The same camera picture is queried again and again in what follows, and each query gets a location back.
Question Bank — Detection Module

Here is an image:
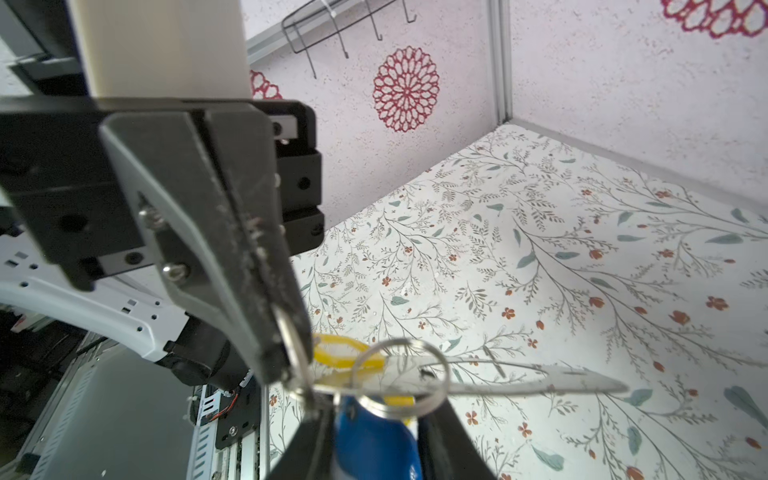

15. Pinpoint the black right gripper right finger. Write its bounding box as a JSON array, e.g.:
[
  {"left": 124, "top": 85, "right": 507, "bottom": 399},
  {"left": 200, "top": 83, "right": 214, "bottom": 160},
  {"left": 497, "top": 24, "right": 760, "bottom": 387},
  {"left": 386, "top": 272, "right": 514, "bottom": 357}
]
[{"left": 417, "top": 400, "right": 495, "bottom": 480}]

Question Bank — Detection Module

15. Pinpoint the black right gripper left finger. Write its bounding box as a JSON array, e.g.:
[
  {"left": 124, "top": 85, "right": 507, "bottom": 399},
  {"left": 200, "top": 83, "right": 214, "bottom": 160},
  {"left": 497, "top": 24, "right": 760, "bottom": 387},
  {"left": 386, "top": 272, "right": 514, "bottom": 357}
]
[{"left": 266, "top": 413, "right": 334, "bottom": 480}]

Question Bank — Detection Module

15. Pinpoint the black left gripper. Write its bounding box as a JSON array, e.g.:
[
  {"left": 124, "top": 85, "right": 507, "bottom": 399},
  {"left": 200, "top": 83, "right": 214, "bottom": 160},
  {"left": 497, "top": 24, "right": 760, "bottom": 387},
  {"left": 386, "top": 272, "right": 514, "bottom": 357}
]
[{"left": 1, "top": 96, "right": 325, "bottom": 385}]

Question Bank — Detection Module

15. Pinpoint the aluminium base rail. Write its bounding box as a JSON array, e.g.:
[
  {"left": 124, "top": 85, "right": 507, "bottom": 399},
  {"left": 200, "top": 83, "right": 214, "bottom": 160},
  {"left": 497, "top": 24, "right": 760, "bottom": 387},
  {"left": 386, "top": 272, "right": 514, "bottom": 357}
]
[{"left": 186, "top": 379, "right": 266, "bottom": 480}]

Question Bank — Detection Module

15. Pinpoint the yellow key tag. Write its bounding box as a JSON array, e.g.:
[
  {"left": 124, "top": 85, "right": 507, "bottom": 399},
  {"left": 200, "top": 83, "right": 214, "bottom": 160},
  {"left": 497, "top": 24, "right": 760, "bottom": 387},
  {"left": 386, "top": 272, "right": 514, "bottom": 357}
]
[{"left": 313, "top": 333, "right": 387, "bottom": 378}]

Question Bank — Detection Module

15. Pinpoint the silver keyring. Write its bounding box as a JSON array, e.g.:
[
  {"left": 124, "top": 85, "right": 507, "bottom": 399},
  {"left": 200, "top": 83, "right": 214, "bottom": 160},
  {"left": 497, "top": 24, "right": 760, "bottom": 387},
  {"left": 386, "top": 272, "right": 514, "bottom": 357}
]
[{"left": 349, "top": 338, "right": 451, "bottom": 420}]

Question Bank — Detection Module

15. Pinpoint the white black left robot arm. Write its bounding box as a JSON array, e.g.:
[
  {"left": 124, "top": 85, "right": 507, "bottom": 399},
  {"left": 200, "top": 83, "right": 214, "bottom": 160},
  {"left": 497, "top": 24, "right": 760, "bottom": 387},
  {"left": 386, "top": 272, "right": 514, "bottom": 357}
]
[{"left": 1, "top": 1, "right": 325, "bottom": 393}]

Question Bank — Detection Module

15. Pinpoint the blue key tag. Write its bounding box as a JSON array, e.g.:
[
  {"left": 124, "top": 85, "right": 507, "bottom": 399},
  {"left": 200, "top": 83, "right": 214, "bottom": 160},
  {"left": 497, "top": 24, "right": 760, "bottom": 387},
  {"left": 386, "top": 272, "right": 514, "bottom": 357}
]
[{"left": 330, "top": 397, "right": 423, "bottom": 480}]

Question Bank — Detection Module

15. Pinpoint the black wire wall rack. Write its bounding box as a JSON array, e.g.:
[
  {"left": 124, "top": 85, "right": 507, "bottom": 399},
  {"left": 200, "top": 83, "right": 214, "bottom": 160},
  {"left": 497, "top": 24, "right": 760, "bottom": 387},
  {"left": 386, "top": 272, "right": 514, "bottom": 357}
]
[{"left": 279, "top": 0, "right": 418, "bottom": 79}]

